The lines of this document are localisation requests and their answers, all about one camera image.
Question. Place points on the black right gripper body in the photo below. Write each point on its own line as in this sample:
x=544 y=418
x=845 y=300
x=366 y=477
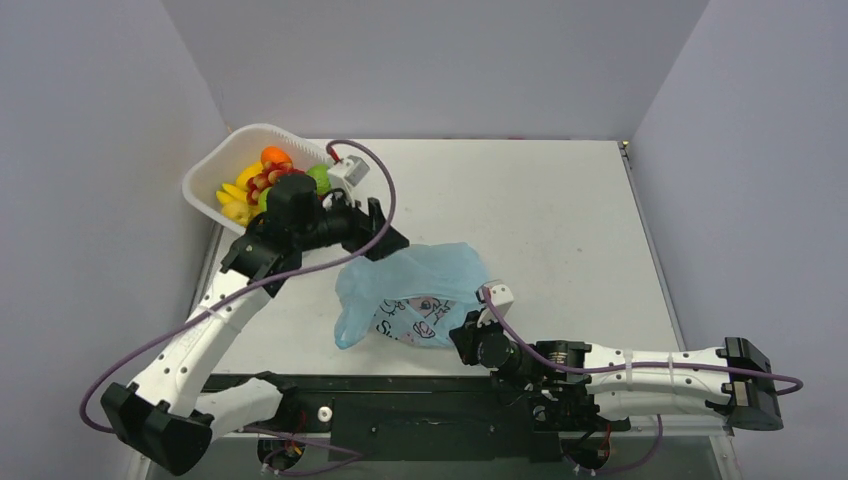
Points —
x=468 y=337

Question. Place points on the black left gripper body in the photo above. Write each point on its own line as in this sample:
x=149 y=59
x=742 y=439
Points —
x=340 y=224

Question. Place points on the light blue plastic bag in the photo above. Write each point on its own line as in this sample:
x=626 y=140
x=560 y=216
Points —
x=416 y=296

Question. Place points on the red fake fruit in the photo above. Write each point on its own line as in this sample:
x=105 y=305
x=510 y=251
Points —
x=266 y=178

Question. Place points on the orange fake orange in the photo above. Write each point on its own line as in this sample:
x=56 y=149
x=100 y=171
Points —
x=274 y=155

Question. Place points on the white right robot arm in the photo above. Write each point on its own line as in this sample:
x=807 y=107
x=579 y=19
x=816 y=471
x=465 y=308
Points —
x=578 y=385

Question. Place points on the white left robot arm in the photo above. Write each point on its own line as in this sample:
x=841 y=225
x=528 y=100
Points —
x=161 y=413

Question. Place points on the green fake apple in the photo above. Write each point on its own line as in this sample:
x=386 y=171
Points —
x=263 y=200

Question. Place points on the yellow fake pear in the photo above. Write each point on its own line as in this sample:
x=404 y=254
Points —
x=240 y=212

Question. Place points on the yellow fake mango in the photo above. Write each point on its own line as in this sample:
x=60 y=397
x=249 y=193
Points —
x=244 y=180

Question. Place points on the yellow fake banana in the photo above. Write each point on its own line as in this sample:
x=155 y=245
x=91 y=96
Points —
x=229 y=193

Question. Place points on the white plastic basket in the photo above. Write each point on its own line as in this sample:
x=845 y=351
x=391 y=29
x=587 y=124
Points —
x=241 y=149

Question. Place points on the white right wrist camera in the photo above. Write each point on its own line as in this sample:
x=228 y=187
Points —
x=496 y=298

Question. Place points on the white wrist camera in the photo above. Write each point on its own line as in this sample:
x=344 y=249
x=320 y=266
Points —
x=496 y=298
x=347 y=173

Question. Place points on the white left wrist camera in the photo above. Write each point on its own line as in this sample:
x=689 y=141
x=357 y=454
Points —
x=347 y=173

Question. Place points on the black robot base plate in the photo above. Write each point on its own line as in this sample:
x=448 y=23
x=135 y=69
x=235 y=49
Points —
x=437 y=418

